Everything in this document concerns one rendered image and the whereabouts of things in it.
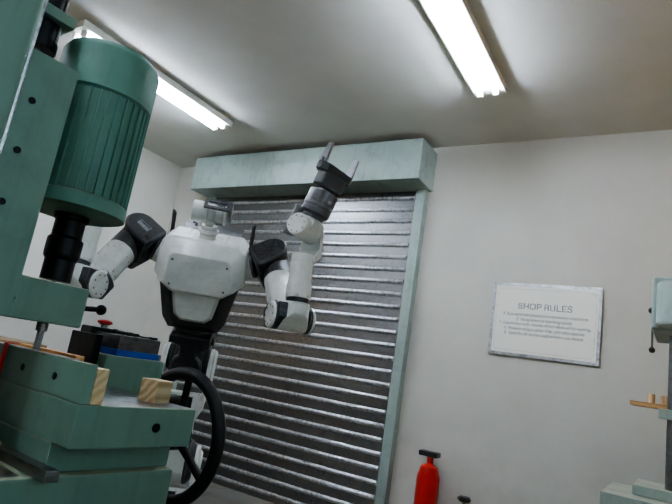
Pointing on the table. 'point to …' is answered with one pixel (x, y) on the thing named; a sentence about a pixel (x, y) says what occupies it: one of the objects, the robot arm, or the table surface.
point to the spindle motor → (102, 131)
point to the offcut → (155, 390)
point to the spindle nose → (63, 246)
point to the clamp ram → (85, 345)
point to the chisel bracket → (49, 303)
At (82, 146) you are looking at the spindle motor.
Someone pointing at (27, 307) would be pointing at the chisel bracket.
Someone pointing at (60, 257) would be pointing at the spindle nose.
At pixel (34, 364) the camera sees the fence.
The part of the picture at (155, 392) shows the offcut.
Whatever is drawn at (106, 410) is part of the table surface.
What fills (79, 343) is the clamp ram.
